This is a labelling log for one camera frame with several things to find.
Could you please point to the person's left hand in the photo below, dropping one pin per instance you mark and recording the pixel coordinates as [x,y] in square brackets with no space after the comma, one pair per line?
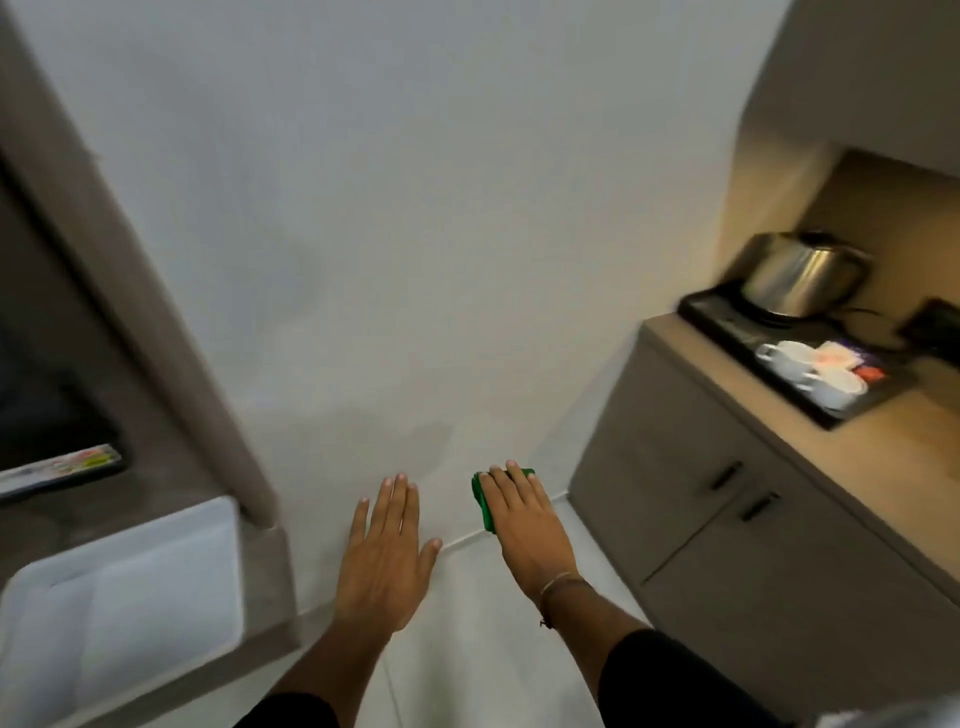
[382,570]

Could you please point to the person's right hand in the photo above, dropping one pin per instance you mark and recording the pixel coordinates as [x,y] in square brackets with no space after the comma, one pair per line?
[529,536]

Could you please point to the person's left middle finger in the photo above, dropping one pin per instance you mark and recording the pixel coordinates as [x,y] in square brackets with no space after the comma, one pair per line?
[400,501]

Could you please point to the person's left little finger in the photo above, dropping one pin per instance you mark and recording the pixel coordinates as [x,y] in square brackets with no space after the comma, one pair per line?
[361,521]

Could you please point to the person's left thumb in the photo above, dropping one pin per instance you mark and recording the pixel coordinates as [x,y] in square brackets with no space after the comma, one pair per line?
[430,553]

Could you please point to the person's right little finger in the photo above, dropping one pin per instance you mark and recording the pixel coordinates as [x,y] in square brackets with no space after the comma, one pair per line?
[536,495]

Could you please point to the person's right middle finger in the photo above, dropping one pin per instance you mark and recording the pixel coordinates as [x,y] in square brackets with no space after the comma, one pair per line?
[504,486]

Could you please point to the green cleaning cloth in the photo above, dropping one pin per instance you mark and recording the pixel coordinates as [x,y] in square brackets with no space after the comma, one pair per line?
[481,501]

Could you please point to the person's left forearm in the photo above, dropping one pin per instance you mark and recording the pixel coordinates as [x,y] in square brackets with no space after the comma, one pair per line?
[330,660]

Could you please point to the person's right forearm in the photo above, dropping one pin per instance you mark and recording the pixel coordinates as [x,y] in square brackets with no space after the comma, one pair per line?
[592,615]

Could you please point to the grey wooden cabinet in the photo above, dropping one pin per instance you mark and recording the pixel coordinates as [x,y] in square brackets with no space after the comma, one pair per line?
[675,487]

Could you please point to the black long-sleeved shirt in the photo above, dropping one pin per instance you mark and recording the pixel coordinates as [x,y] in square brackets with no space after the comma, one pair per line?
[675,690]

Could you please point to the white plastic tray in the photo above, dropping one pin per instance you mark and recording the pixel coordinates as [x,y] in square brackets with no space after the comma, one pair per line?
[127,600]

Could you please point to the white ceramic cup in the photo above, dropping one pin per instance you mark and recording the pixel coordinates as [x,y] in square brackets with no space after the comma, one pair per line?
[836,386]
[784,358]

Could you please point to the colourful printed card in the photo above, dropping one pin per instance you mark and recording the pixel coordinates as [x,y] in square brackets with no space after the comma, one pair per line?
[67,463]

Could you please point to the black appliance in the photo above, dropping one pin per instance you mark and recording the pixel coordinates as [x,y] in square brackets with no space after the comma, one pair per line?
[52,420]

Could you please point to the white and pink sachets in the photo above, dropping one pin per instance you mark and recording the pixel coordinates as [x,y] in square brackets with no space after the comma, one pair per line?
[836,355]

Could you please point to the stainless steel electric kettle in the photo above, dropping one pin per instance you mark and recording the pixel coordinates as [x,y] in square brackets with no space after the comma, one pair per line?
[802,274]

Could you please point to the red sachet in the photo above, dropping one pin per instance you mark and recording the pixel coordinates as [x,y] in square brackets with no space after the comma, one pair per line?
[871,373]

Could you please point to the black serving tray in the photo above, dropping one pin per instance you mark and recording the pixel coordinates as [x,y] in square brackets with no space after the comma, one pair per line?
[885,390]

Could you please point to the white garment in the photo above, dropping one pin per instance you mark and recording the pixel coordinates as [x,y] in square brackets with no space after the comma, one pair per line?
[900,714]

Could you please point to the black wall socket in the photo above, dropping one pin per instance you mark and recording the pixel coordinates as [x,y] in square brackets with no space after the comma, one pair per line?
[934,324]

